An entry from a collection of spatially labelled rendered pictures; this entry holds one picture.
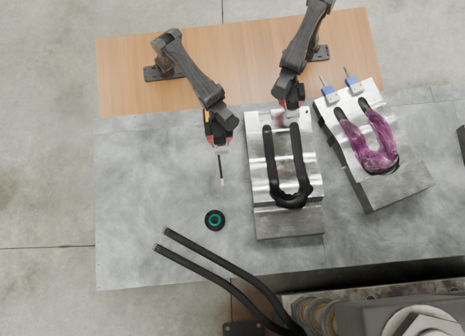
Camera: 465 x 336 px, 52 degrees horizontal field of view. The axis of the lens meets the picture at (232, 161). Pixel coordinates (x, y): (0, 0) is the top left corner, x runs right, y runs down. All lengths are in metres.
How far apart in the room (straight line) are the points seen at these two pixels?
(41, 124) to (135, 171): 1.21
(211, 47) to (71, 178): 1.23
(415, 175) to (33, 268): 2.04
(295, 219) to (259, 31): 0.84
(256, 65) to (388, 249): 0.93
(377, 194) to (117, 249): 1.01
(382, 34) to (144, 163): 1.83
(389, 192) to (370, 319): 1.22
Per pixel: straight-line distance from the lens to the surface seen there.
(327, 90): 1.98
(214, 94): 1.59
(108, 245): 1.93
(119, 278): 1.91
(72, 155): 2.93
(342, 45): 2.16
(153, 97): 2.05
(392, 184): 1.87
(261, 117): 1.91
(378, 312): 0.67
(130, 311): 2.72
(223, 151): 1.77
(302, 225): 1.82
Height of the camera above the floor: 2.65
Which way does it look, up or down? 75 degrees down
